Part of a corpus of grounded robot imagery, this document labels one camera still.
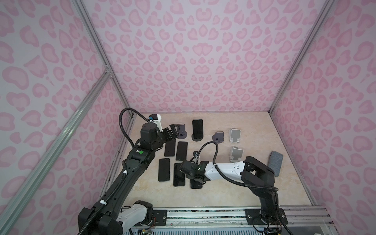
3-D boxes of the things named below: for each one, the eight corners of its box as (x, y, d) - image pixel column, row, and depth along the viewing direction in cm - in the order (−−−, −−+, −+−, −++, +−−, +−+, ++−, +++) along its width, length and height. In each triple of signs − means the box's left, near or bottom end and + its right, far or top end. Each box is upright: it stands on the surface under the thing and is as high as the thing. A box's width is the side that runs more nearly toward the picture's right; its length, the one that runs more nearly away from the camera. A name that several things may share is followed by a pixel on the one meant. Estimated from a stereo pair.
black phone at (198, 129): (192, 140, 105) (192, 126, 93) (192, 133, 109) (192, 119, 97) (202, 140, 105) (203, 126, 93) (201, 133, 109) (202, 119, 97)
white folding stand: (229, 142, 104) (230, 138, 100) (230, 130, 111) (231, 125, 107) (238, 144, 103) (241, 139, 99) (239, 132, 111) (241, 127, 106)
